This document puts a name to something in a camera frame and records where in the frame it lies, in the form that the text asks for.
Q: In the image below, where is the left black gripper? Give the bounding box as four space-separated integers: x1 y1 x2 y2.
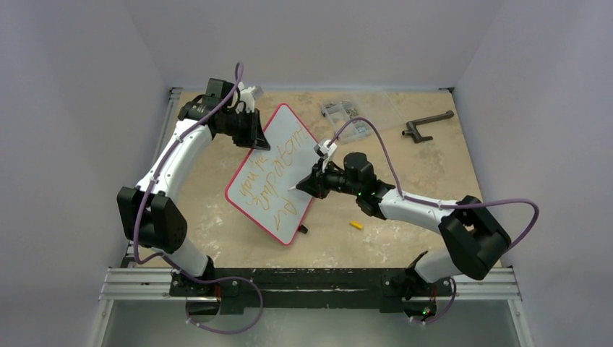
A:
218 108 267 150

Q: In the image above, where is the pink framed whiteboard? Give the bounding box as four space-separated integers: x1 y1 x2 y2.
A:
225 103 319 245

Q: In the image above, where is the yellow marker cap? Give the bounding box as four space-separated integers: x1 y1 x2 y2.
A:
349 221 364 231

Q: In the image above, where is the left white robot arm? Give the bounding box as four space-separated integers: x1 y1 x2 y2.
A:
117 79 270 296

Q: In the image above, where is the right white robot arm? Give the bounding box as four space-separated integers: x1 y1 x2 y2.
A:
295 152 511 294

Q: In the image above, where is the clear screw organizer box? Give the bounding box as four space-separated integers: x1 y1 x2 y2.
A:
321 99 372 145

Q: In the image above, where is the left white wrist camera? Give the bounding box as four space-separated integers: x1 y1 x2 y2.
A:
236 82 264 113

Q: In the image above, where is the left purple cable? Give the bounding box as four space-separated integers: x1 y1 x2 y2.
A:
132 62 265 336

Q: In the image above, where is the purple cable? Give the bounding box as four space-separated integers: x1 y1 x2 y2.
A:
132 62 265 336
327 116 541 327

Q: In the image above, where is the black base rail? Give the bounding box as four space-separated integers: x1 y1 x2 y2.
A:
169 267 454 316

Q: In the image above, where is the dark metal crank handle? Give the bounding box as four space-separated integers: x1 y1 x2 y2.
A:
402 110 455 145

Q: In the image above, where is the aluminium frame rail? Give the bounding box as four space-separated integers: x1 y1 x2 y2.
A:
98 87 184 301

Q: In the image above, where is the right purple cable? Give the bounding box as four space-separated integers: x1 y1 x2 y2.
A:
327 116 541 327

